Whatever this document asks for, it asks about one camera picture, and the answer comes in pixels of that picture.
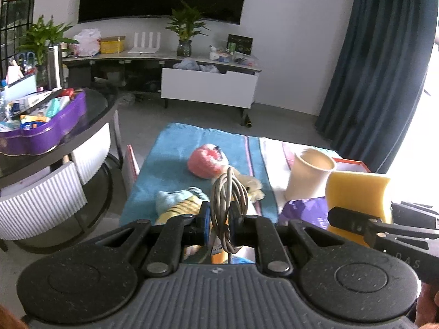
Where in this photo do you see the person's right hand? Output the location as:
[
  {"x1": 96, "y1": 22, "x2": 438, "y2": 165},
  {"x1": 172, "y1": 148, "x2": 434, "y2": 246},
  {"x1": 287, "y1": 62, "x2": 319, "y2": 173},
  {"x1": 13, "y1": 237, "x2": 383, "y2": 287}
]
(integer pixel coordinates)
[{"x1": 415, "y1": 283, "x2": 439, "y2": 329}]

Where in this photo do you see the yellow blue knitted toy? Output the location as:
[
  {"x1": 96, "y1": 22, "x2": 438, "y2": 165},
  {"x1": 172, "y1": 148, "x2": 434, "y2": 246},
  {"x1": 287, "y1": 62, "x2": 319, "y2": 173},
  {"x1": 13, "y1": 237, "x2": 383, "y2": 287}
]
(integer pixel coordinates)
[{"x1": 156, "y1": 186, "x2": 209, "y2": 225}]

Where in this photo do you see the yellow sponge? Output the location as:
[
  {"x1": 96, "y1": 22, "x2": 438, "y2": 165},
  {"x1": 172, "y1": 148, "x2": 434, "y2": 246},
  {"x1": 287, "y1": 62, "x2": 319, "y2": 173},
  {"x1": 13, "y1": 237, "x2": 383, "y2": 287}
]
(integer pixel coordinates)
[{"x1": 324, "y1": 171, "x2": 393, "y2": 248}]

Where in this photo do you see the purple tissue pack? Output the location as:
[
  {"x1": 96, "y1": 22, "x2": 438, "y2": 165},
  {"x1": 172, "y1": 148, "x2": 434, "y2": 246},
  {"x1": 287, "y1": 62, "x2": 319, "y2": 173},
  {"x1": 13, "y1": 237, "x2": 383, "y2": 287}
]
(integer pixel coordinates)
[{"x1": 278, "y1": 197, "x2": 329, "y2": 229}]

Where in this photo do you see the pink knitted plush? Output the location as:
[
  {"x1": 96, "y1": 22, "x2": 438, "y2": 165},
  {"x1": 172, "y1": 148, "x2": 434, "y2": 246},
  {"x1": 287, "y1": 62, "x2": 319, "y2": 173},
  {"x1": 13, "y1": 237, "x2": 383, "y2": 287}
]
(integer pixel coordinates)
[{"x1": 187, "y1": 143, "x2": 229, "y2": 179}]

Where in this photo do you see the blue striped towel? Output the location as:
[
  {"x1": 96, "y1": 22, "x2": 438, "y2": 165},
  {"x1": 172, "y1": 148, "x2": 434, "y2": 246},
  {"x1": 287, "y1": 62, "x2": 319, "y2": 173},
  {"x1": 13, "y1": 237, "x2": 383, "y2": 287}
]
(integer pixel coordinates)
[{"x1": 119, "y1": 122, "x2": 339, "y2": 227}]

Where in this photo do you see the orange rimmed white tray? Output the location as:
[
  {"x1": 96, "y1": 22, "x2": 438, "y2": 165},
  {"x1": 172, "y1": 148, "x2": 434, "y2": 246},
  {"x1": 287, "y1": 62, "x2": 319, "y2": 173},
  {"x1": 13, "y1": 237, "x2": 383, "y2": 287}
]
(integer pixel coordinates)
[{"x1": 333, "y1": 157, "x2": 371, "y2": 173}]

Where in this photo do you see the round black side table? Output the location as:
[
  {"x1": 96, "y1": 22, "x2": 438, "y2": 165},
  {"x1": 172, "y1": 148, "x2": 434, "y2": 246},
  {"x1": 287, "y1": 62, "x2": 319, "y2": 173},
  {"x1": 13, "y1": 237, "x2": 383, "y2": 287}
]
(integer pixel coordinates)
[{"x1": 1, "y1": 86, "x2": 123, "y2": 254}]

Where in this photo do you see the dark teal curtain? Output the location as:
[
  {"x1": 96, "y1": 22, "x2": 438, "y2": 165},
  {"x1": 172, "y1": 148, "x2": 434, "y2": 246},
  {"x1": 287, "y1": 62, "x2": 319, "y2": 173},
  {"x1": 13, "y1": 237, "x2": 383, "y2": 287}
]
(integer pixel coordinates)
[{"x1": 316, "y1": 0, "x2": 438, "y2": 174}]

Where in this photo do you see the white tv cabinet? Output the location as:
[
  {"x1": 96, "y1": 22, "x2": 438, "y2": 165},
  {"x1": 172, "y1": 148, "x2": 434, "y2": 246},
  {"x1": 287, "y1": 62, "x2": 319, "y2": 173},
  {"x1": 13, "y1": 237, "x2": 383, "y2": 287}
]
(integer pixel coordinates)
[{"x1": 64, "y1": 51, "x2": 261, "y2": 123}]

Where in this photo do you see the purple tin tray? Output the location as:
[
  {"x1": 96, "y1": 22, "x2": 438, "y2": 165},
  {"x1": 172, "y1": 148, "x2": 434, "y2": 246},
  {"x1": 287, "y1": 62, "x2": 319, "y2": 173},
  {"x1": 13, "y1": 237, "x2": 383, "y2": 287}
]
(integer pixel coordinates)
[{"x1": 1, "y1": 91, "x2": 87, "y2": 156}]

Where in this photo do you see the dark green picture box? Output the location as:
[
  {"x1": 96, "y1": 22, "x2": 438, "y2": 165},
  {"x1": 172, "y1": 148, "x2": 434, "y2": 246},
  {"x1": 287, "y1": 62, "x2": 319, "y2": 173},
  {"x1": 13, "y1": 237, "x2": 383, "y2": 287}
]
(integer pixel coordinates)
[{"x1": 227, "y1": 34, "x2": 253, "y2": 55}]

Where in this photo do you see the white wifi router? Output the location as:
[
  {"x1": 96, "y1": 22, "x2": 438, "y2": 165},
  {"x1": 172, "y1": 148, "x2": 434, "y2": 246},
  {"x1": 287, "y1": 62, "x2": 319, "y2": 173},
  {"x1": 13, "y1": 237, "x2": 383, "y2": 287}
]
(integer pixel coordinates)
[{"x1": 128, "y1": 32, "x2": 161, "y2": 54}]

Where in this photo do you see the potted plant on cabinet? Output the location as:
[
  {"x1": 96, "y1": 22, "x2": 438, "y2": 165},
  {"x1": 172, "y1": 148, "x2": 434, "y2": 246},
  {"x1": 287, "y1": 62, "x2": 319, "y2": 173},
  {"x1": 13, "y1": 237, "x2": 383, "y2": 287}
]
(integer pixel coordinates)
[{"x1": 165, "y1": 0, "x2": 209, "y2": 57}]

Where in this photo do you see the yellow box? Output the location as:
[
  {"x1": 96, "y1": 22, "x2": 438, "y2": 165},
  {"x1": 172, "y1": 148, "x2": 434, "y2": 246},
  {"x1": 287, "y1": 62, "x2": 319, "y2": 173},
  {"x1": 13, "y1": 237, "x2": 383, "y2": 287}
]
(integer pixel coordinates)
[{"x1": 100, "y1": 36, "x2": 126, "y2": 54}]

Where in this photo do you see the white plastic bag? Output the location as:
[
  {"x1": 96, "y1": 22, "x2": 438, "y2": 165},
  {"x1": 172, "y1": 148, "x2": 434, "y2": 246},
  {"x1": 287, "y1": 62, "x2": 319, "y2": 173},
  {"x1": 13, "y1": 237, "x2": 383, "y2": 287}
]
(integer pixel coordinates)
[{"x1": 73, "y1": 28, "x2": 101, "y2": 56}]

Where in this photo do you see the steel thermos bottle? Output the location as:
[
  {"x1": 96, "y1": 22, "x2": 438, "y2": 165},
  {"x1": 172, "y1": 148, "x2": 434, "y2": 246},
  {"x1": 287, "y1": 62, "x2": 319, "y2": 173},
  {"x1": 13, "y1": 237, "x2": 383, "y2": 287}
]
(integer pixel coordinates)
[{"x1": 46, "y1": 45, "x2": 64, "y2": 90}]

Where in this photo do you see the potted plant on table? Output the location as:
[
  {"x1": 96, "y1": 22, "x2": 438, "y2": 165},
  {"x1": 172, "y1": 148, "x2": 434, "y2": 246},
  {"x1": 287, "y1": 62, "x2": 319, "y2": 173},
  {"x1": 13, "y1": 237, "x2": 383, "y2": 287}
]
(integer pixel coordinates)
[{"x1": 19, "y1": 15, "x2": 79, "y2": 87}]

